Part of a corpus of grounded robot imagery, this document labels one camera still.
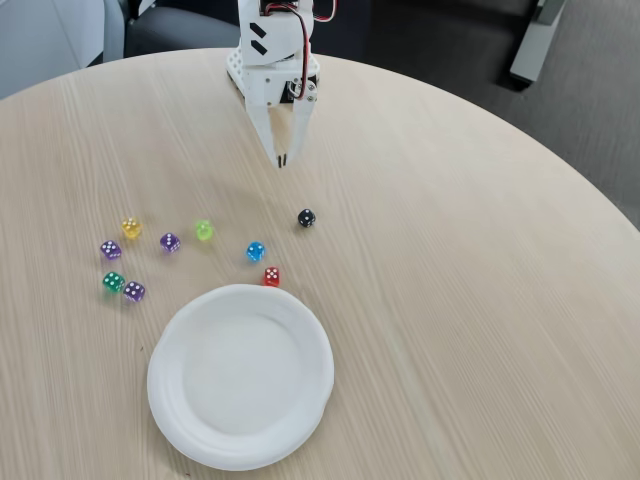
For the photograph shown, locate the dark green translucent dice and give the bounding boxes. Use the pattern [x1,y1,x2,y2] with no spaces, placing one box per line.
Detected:
[102,271,127,296]

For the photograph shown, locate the white round plate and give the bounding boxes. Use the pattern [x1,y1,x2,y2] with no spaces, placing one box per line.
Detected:
[146,283,336,472]

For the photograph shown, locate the dark grey office chair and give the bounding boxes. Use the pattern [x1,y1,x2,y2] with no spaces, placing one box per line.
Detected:
[123,7,241,59]

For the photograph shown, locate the white partition panel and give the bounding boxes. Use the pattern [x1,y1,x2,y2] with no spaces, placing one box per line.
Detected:
[0,0,126,100]

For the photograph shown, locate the grey metal desk leg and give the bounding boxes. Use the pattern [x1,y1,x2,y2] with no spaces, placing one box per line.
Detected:
[509,0,569,85]

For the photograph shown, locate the red black gripper cable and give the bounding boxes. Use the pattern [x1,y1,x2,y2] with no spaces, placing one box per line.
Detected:
[263,2,314,99]

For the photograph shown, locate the red black wrist cable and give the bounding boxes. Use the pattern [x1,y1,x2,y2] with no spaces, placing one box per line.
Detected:
[311,0,338,24]

